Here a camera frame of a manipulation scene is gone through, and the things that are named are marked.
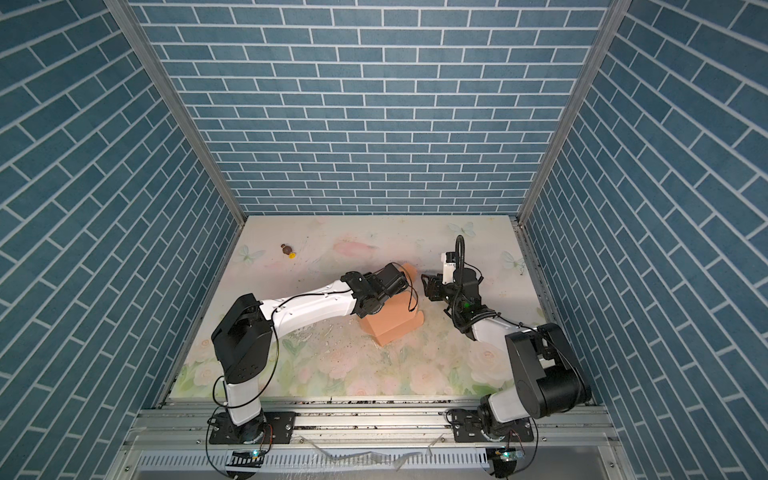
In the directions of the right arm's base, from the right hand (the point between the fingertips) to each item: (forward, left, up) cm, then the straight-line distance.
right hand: (428, 272), depth 91 cm
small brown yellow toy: (+12, +51, -8) cm, 54 cm away
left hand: (-6, +19, -1) cm, 20 cm away
